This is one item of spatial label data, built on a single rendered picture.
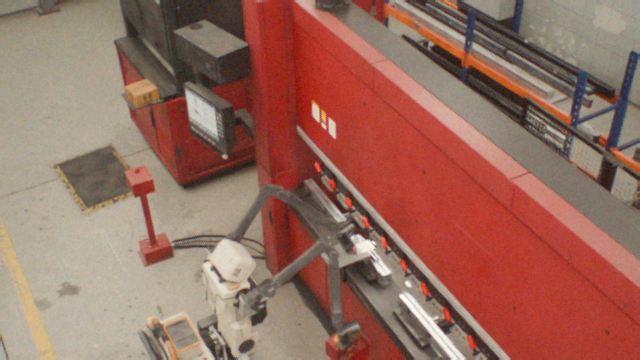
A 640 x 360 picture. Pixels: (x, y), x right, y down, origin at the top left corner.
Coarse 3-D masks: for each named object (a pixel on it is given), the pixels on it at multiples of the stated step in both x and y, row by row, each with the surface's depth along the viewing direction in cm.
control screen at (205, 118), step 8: (192, 96) 489; (192, 104) 494; (200, 104) 485; (208, 104) 476; (192, 112) 500; (200, 112) 490; (208, 112) 481; (192, 120) 505; (200, 120) 495; (208, 120) 486; (208, 128) 491; (216, 128) 482; (216, 136) 487
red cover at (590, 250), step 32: (288, 0) 430; (320, 32) 404; (352, 32) 389; (352, 64) 380; (384, 64) 361; (384, 96) 359; (416, 96) 336; (448, 128) 316; (480, 160) 301; (512, 160) 296; (512, 192) 287; (544, 192) 279; (544, 224) 275; (576, 224) 265; (576, 256) 264; (608, 256) 251; (608, 288) 253
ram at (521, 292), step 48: (336, 96) 415; (336, 144) 435; (384, 144) 379; (432, 144) 335; (384, 192) 396; (432, 192) 348; (480, 192) 311; (432, 240) 363; (480, 240) 323; (528, 240) 290; (480, 288) 335; (528, 288) 300; (576, 288) 272; (480, 336) 348; (528, 336) 311; (576, 336) 281; (624, 336) 256
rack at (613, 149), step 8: (616, 104) 439; (624, 104) 434; (616, 112) 443; (624, 112) 437; (616, 120) 443; (616, 136) 447; (608, 144) 455; (616, 144) 452; (624, 144) 463; (632, 144) 465; (608, 152) 457; (616, 152) 452; (624, 160) 448; (632, 160) 445; (632, 168) 444; (632, 200) 473
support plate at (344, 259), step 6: (354, 240) 454; (336, 246) 450; (324, 252) 446; (342, 252) 446; (366, 252) 445; (324, 258) 442; (342, 258) 442; (348, 258) 442; (354, 258) 442; (360, 258) 442; (366, 258) 443; (342, 264) 438; (348, 264) 438
